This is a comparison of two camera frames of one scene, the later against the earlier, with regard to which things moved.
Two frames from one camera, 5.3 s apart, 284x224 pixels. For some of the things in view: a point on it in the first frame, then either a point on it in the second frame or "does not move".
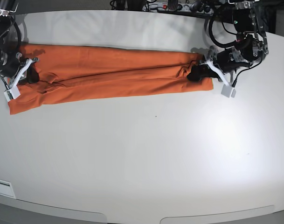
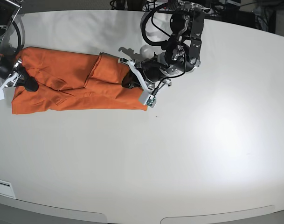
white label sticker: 3,187 does not move
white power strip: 155,6 does not move
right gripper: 227,60 -> 152,69
